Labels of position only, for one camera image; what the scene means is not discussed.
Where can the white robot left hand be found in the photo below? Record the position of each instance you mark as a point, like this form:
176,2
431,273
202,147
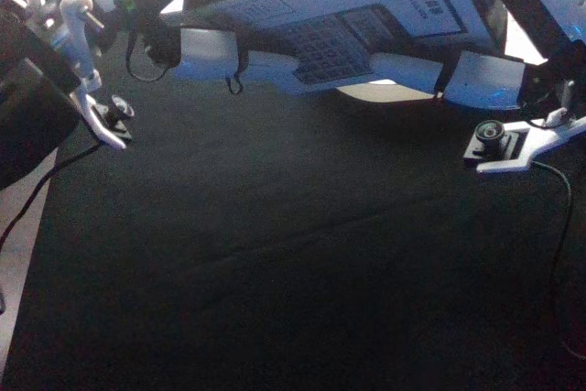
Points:
490,82

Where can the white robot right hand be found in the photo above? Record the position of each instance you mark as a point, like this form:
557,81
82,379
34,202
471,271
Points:
208,54

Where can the black table cloth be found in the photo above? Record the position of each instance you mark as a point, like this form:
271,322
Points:
274,249

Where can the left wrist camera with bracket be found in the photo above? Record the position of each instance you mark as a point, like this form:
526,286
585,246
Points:
508,155

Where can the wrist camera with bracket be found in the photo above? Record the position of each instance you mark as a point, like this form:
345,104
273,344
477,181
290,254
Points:
508,155
98,123

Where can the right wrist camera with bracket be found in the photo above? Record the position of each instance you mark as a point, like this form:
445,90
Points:
98,123

